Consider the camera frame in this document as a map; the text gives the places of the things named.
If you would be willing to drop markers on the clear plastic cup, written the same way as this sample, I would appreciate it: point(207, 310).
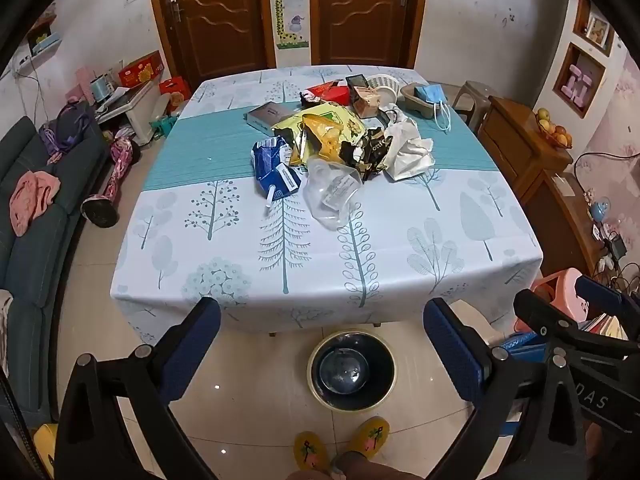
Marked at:
point(332, 192)

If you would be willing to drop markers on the black packet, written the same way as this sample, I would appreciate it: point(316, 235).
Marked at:
point(357, 81)

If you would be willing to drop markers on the purple bag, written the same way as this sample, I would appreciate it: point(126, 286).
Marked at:
point(70, 127)

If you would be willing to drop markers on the teal stepper machine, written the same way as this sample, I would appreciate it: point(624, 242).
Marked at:
point(165, 122)

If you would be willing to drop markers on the pink paper bag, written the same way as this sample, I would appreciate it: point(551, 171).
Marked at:
point(82, 80)

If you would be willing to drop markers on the grey paper tray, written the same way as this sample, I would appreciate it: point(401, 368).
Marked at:
point(412, 102)

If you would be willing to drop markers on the person's left leg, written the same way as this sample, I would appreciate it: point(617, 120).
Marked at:
point(306, 476)

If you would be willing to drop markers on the brown wooden door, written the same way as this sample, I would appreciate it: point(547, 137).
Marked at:
point(220, 25)
point(365, 15)

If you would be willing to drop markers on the white plastic basket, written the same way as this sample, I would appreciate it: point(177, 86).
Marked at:
point(385, 87)

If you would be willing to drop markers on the dark teal sofa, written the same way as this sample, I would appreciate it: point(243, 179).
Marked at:
point(30, 260)

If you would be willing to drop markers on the blue face mask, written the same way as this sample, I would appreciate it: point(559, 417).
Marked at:
point(432, 97)

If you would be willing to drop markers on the red cardboard box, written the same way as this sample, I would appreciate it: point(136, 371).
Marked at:
point(142, 69)

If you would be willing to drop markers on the blue ribbon roll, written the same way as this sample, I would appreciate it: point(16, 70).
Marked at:
point(100, 87)

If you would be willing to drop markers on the grey cardboard box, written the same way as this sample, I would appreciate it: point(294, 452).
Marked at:
point(267, 114)

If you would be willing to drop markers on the giraffe height chart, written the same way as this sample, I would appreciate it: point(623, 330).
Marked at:
point(287, 30)

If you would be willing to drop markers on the pink cloth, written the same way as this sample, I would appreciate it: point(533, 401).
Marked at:
point(32, 197)

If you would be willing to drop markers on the wall shelf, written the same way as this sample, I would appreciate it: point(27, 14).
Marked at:
point(42, 42)

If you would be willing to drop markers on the brown drink carton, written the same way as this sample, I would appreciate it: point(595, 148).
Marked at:
point(367, 101)

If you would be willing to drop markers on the blue round toy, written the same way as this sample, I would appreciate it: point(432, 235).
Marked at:
point(600, 210)

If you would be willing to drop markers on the yellow snack bag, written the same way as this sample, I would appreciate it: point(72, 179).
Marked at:
point(320, 125)

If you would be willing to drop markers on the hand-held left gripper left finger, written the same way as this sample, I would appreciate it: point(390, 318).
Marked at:
point(195, 345)

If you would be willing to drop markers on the black gold snack wrapper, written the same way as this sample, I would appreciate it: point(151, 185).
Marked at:
point(370, 152)

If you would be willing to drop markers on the yellow embroidered slipper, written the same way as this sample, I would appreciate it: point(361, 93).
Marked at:
point(369, 437)
point(310, 450)

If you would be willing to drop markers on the black power adapter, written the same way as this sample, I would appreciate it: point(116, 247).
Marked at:
point(618, 246)

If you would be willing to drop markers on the person's leg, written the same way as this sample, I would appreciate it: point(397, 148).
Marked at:
point(365, 467)
point(306, 476)

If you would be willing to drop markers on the pink plastic stool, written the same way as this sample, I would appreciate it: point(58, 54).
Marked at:
point(560, 287)

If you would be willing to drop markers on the pink printed hoverboard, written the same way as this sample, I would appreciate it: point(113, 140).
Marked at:
point(107, 185)

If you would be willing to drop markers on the cream cloth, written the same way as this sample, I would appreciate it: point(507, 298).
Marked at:
point(5, 320)

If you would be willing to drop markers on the fruit bowl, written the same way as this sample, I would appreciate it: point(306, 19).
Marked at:
point(552, 127)

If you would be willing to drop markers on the grey plastic stool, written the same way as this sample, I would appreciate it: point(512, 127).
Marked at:
point(472, 97)

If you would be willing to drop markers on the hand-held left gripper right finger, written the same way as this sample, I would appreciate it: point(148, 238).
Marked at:
point(450, 350)

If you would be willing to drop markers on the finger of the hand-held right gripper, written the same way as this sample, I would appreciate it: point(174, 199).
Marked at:
point(600, 295)
point(532, 310)

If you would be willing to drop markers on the stack of books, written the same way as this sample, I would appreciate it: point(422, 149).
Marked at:
point(605, 325)

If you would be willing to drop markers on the red gift bag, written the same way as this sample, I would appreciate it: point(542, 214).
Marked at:
point(175, 90)

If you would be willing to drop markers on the blue snack packet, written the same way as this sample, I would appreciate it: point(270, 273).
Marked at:
point(272, 170)

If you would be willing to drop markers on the tall wooden cabinet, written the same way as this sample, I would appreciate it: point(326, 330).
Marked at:
point(525, 145)

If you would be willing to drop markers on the table with tree-print cloth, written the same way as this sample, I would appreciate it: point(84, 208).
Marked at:
point(225, 240)

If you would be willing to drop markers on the pink ornament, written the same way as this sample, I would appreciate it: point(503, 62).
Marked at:
point(580, 82)

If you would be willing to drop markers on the low wooden cabinet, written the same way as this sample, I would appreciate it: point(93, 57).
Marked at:
point(565, 220)

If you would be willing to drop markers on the person's right leg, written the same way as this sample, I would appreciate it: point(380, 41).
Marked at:
point(365, 467)

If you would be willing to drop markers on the photo frame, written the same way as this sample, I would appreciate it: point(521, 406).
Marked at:
point(597, 30)

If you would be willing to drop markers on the white side table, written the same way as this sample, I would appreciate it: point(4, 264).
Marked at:
point(132, 110)

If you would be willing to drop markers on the red snack packet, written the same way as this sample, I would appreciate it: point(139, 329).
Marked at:
point(327, 94)

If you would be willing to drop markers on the yellow-rimmed black trash bin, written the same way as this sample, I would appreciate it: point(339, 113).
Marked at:
point(320, 360)

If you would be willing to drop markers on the white plastic bag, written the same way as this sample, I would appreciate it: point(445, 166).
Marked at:
point(407, 150)

